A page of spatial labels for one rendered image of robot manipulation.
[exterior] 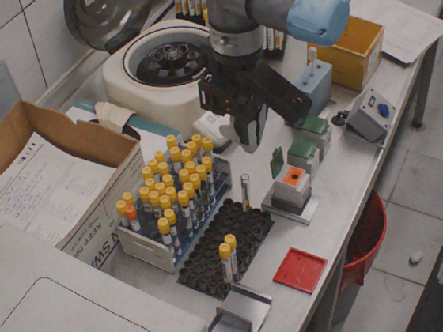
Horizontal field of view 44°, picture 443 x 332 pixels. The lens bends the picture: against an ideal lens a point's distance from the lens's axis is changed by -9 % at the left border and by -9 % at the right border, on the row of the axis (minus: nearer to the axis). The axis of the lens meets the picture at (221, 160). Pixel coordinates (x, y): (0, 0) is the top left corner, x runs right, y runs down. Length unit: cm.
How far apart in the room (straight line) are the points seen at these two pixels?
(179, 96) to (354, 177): 34
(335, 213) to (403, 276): 102
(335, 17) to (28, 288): 46
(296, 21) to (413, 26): 79
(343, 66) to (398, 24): 29
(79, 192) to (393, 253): 130
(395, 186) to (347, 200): 121
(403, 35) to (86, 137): 78
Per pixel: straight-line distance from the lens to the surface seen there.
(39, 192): 103
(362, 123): 110
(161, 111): 106
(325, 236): 98
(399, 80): 129
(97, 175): 102
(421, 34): 142
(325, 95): 115
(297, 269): 94
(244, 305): 86
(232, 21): 76
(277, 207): 99
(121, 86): 110
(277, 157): 94
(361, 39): 131
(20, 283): 63
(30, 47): 118
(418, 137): 244
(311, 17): 67
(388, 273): 200
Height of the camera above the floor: 167
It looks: 47 degrees down
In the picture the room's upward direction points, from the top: 6 degrees counter-clockwise
